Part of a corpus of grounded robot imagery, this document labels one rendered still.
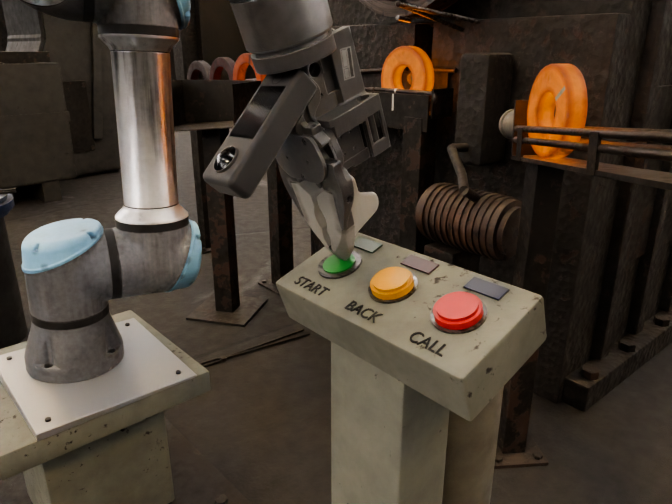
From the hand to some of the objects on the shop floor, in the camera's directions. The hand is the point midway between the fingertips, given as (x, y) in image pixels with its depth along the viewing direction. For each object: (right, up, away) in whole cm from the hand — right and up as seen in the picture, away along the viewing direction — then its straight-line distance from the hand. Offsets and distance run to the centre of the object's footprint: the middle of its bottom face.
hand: (335, 252), depth 56 cm
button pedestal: (+5, -60, +16) cm, 62 cm away
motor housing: (+28, -38, +78) cm, 91 cm away
